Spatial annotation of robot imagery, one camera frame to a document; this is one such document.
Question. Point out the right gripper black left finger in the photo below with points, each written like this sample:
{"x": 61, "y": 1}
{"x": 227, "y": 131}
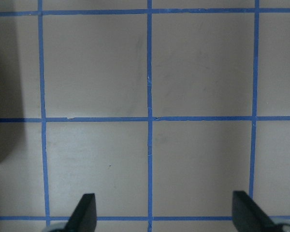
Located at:
{"x": 84, "y": 217}

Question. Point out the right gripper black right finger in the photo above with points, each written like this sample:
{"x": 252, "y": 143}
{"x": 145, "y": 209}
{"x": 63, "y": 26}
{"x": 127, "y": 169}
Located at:
{"x": 247, "y": 216}

